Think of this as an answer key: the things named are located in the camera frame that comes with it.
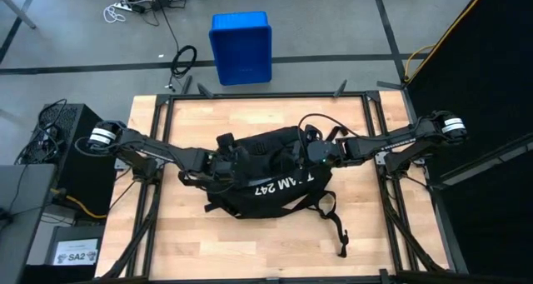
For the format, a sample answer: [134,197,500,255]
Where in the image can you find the black backpack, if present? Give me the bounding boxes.
[177,125,350,259]

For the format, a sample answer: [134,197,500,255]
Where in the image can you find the blue plastic bin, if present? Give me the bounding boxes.
[208,11,273,87]

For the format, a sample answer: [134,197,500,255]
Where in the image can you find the black computer tower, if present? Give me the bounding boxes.
[31,103,124,218]

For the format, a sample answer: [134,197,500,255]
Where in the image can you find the white SA2 label sign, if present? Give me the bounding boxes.
[52,237,100,267]

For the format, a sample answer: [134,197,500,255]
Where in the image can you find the black storage box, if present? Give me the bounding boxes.
[22,224,106,284]

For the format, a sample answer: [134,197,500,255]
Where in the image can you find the black partition with yellow edge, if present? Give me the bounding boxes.
[406,0,533,284]

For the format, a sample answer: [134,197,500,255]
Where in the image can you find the grey desk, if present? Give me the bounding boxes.
[0,163,57,284]

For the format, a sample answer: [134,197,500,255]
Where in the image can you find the grey table leg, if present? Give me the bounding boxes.
[0,0,38,30]

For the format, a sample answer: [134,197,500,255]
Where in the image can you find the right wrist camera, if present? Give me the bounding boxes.
[303,124,324,142]

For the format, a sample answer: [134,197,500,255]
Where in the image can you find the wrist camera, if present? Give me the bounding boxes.
[303,124,324,142]
[216,132,236,153]

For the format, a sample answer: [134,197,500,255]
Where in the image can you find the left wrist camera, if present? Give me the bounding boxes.
[216,132,236,153]

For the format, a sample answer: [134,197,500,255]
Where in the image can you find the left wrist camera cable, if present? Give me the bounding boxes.
[178,167,235,196]

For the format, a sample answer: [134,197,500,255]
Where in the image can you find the black metal table frame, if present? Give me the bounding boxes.
[95,90,470,284]

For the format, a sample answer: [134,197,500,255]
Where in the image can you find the black coiled cable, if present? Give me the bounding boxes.
[167,44,199,90]

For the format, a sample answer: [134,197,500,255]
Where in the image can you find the yellow floor cable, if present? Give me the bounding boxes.
[402,43,436,84]

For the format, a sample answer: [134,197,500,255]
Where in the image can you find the yellow cable at tower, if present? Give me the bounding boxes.
[49,187,108,221]

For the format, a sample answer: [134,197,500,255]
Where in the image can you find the white cable with power strip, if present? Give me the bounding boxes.
[102,0,139,24]

